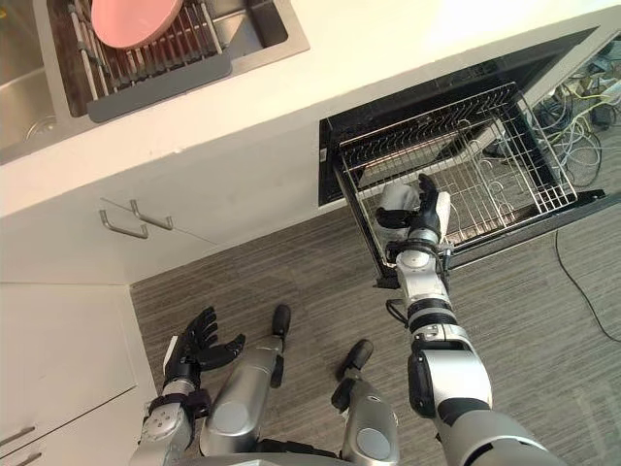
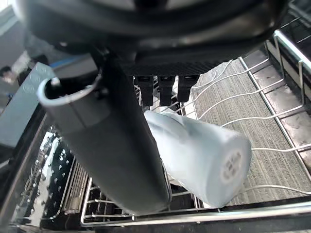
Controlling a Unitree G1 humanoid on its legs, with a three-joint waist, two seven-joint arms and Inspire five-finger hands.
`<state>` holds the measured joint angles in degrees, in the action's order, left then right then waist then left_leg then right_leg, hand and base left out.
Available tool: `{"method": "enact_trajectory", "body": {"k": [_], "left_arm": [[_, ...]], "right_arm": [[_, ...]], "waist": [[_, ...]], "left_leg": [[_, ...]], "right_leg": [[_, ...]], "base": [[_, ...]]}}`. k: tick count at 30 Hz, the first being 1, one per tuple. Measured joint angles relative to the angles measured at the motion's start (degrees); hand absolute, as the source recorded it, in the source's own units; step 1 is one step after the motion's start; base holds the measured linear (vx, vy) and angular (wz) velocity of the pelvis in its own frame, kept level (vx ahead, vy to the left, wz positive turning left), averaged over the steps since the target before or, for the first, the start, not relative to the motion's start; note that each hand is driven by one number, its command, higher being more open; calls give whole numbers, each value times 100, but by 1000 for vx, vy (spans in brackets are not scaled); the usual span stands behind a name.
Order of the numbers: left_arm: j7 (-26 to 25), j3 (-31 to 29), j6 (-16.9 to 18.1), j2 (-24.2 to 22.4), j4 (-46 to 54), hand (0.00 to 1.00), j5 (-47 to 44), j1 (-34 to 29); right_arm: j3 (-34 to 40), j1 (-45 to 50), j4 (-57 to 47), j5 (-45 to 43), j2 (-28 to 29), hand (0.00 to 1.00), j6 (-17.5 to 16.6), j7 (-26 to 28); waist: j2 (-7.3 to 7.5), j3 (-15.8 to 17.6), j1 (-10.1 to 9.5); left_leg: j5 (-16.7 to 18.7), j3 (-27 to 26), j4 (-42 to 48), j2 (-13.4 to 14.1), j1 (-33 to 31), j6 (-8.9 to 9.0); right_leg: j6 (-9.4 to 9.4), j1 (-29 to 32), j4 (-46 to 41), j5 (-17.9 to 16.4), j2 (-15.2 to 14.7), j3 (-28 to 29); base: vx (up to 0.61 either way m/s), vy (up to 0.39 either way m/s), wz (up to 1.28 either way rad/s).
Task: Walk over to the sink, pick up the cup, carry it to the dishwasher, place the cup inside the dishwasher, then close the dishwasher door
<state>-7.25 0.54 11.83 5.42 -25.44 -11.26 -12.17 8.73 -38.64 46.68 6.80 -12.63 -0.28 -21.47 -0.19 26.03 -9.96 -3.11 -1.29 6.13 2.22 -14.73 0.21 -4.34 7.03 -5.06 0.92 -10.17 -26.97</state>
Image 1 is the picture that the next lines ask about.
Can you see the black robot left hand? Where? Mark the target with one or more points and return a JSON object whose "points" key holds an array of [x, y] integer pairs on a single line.
{"points": [[194, 349]]}

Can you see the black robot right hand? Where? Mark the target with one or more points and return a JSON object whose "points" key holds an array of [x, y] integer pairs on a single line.
{"points": [[429, 213]]}

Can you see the white cup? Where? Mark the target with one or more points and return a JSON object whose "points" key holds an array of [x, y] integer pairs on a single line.
{"points": [[398, 196]]}

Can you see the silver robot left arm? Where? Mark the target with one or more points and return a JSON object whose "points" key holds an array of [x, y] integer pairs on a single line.
{"points": [[165, 427]]}

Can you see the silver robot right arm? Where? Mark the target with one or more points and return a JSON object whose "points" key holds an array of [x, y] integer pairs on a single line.
{"points": [[451, 383]]}

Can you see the black built-in dishwasher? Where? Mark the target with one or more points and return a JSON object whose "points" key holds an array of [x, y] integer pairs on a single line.
{"points": [[485, 68]]}

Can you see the sink drain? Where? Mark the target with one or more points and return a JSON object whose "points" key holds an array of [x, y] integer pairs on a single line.
{"points": [[41, 128]]}

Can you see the stainless steel sink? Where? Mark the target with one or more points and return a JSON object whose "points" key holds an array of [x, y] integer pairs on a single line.
{"points": [[34, 92]]}

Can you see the silver robot left leg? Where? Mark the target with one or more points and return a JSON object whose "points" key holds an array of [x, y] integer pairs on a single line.
{"points": [[242, 388]]}

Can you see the silver robot leg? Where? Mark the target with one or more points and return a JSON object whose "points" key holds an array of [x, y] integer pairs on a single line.
{"points": [[242, 388], [369, 417]]}

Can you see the white drawer cabinet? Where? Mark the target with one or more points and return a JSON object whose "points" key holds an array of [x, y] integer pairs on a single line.
{"points": [[63, 369]]}

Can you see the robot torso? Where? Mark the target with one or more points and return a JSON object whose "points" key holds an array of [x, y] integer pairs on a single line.
{"points": [[291, 455]]}

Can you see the silver robot right leg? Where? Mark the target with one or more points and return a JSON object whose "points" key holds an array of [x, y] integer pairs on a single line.
{"points": [[369, 417]]}

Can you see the black power adapter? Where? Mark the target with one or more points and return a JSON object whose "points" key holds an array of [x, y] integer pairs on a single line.
{"points": [[605, 116]]}

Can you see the roll-up dish drying rack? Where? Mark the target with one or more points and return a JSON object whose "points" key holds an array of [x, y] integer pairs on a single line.
{"points": [[160, 68]]}

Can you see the pink plate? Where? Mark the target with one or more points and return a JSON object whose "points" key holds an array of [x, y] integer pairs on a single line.
{"points": [[131, 22]]}

